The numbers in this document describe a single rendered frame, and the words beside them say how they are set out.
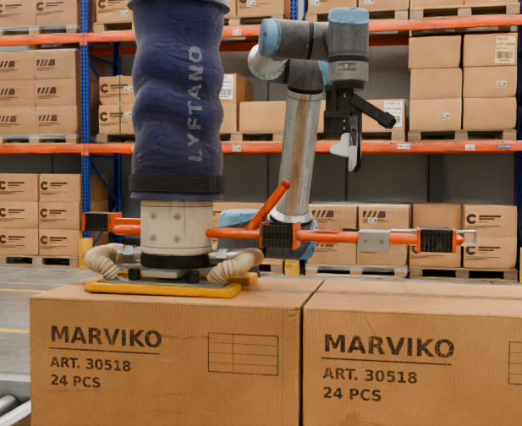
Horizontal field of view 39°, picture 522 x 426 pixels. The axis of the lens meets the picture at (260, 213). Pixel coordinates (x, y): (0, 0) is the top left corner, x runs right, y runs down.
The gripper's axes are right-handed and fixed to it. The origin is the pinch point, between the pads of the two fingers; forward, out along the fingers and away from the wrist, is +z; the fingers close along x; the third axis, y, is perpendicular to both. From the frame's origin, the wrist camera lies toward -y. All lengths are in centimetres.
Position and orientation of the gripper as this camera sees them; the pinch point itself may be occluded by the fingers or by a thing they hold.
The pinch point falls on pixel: (356, 172)
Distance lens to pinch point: 168.4
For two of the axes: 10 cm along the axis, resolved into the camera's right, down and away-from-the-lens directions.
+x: -2.1, 0.5, -9.8
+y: -9.8, -0.1, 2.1
